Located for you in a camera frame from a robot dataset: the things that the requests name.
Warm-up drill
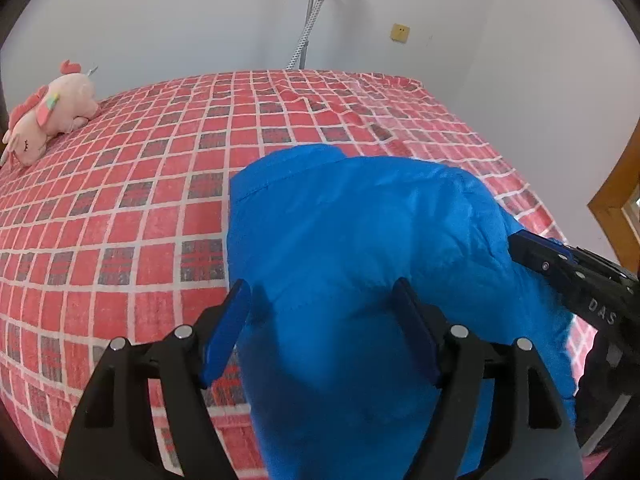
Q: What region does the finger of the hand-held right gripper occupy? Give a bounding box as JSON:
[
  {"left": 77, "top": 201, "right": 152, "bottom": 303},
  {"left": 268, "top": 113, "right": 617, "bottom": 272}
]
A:
[{"left": 507, "top": 229, "right": 576, "bottom": 288}]

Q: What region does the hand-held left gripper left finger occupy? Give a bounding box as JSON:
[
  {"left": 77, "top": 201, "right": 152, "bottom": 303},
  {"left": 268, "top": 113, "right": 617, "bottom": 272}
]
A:
[{"left": 58, "top": 279, "right": 252, "bottom": 480}]

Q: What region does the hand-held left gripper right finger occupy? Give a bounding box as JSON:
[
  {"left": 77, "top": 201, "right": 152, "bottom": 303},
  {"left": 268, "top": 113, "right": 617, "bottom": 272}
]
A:
[{"left": 392, "top": 277, "right": 586, "bottom": 480}]

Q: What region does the blue padded jacket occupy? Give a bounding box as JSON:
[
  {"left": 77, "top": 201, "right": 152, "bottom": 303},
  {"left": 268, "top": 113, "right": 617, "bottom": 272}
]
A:
[{"left": 226, "top": 143, "right": 579, "bottom": 480}]

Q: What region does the red checked bed sheet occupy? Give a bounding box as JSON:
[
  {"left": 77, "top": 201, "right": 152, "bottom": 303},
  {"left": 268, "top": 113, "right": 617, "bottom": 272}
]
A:
[{"left": 0, "top": 70, "right": 603, "bottom": 480}]

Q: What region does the pink unicorn plush toy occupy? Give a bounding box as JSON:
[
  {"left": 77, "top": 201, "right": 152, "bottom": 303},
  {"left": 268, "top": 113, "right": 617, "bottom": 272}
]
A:
[{"left": 0, "top": 60, "right": 101, "bottom": 169}]

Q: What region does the brown wooden frame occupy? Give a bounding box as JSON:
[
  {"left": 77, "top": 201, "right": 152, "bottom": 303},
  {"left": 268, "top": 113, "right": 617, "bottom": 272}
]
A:
[{"left": 587, "top": 119, "right": 640, "bottom": 257}]

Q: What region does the grey wall-mounted hose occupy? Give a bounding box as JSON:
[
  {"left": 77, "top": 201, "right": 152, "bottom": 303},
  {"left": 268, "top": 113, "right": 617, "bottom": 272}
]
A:
[{"left": 284, "top": 0, "right": 334, "bottom": 72}]

